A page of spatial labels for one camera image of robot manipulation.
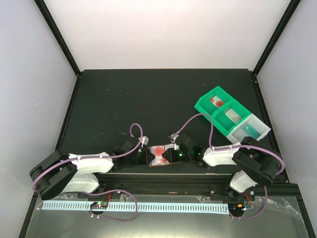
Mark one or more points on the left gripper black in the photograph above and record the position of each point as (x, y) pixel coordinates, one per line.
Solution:
(146, 160)

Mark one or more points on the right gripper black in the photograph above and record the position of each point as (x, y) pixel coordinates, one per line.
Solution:
(171, 157)

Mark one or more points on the red dotted white card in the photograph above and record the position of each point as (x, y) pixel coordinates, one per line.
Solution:
(159, 160)

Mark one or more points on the brown leather card holder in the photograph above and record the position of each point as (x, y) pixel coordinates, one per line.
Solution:
(167, 146)

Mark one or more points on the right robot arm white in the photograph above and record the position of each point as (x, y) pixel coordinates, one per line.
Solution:
(257, 165)

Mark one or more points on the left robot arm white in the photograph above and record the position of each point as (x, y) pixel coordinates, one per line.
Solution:
(63, 172)

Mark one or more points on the red dotted card in bin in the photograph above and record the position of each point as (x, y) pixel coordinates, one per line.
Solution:
(217, 101)

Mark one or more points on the white card in bin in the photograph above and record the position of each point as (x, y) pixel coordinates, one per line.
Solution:
(233, 116)

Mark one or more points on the teal card in bin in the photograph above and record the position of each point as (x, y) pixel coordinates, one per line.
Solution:
(251, 132)

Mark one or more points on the green bin far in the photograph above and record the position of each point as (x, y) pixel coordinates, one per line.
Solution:
(203, 105)

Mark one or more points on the green bin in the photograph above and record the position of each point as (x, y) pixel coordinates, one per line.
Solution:
(203, 105)
(222, 122)

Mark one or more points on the small circuit board left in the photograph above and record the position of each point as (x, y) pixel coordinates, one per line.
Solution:
(99, 205)

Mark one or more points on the small circuit board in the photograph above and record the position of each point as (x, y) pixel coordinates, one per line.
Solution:
(99, 205)
(239, 207)

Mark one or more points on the green bin middle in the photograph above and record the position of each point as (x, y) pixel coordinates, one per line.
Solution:
(222, 122)

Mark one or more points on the small circuit board right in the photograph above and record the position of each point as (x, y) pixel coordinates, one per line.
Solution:
(239, 207)

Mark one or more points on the white translucent bin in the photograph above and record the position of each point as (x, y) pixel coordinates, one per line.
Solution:
(237, 134)

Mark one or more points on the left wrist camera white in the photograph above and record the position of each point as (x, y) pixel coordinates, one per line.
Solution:
(144, 141)

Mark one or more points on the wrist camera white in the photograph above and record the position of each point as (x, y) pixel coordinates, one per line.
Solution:
(173, 138)
(144, 141)

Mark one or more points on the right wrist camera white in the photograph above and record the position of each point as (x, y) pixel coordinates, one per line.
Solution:
(173, 138)

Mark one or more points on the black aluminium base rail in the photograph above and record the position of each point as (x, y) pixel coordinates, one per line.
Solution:
(187, 184)

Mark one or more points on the white slotted cable duct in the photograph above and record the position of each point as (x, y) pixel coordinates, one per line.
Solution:
(208, 208)

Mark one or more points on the black frame post left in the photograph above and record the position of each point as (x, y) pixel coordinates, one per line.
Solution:
(46, 14)

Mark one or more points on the black frame post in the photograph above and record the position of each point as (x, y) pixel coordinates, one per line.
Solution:
(283, 22)
(46, 14)

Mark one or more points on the black frame post right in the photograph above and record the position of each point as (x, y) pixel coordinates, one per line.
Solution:
(283, 22)

